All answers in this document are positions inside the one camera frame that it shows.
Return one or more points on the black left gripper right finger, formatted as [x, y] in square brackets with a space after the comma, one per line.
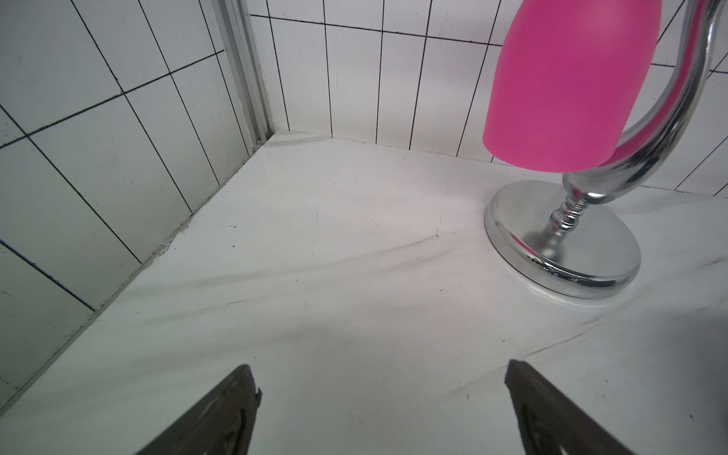
[549, 422]

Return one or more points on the chrome glass holder stand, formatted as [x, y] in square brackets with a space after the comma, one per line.
[565, 237]

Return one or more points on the pink plastic wine glass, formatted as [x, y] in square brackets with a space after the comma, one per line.
[568, 76]

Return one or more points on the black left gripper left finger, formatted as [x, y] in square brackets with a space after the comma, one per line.
[221, 422]

